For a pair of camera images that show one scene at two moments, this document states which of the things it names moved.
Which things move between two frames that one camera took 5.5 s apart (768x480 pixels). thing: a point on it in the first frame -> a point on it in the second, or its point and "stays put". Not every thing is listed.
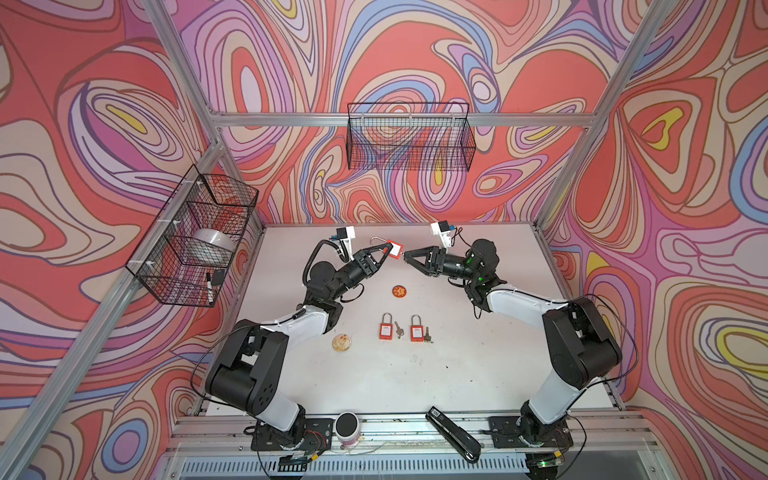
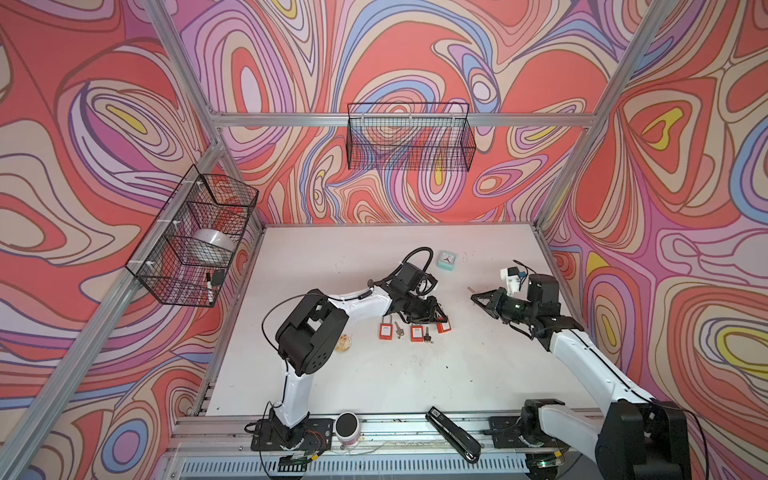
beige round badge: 341,342 stays put
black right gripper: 433,257 -> 494,295
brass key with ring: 399,331 stays put
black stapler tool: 469,448 stays put
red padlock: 386,327 stays put
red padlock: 396,250 -> 443,327
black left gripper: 355,264 -> 430,312
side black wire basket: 187,255 stays put
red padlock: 416,329 stays put
